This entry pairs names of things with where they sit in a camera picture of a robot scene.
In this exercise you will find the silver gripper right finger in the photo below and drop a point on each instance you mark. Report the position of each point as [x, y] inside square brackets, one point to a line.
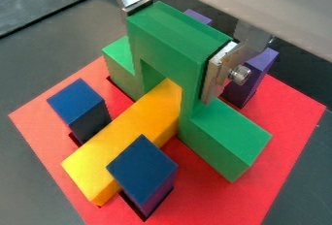
[225, 65]

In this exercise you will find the green arch-shaped block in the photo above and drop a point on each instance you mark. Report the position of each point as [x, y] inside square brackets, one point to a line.
[168, 46]

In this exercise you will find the red board with slots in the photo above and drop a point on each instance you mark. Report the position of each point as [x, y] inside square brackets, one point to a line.
[204, 198]

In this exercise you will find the purple block right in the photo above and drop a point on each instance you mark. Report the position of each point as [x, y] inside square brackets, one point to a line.
[200, 17]

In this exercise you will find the long yellow block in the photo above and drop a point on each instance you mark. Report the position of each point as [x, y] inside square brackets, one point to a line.
[152, 117]

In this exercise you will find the blue block left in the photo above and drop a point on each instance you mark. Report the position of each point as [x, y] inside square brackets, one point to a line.
[81, 107]

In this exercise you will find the blue block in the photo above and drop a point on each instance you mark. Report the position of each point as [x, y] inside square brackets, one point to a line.
[145, 172]
[81, 107]

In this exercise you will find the blue block right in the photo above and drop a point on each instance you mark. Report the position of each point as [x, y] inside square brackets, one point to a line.
[145, 172]

